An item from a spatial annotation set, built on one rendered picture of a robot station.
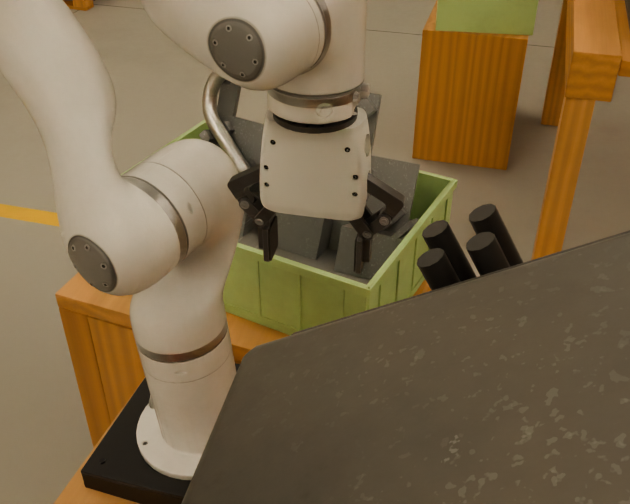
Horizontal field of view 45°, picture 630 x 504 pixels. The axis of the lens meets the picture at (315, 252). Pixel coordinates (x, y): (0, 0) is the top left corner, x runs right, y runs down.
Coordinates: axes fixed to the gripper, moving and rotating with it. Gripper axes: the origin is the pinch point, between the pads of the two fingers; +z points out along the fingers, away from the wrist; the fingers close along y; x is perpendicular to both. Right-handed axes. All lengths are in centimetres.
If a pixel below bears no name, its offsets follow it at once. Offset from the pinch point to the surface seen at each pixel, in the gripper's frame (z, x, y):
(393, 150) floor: 130, -270, 19
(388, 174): 29, -69, 0
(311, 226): 39, -62, 14
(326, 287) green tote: 37, -41, 7
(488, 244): -31, 41, -14
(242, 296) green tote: 46, -46, 24
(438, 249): -30, 41, -13
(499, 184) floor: 130, -247, -31
